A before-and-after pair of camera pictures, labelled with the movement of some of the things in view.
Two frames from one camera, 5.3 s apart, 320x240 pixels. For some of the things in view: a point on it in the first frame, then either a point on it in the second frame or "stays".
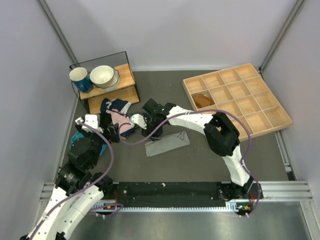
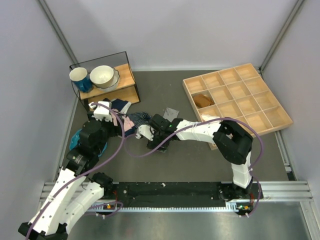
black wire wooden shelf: x=127 y=90 stays
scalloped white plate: x=114 y=87 stays
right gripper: x=157 y=135 -> x=153 y=144
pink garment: x=124 y=122 stays
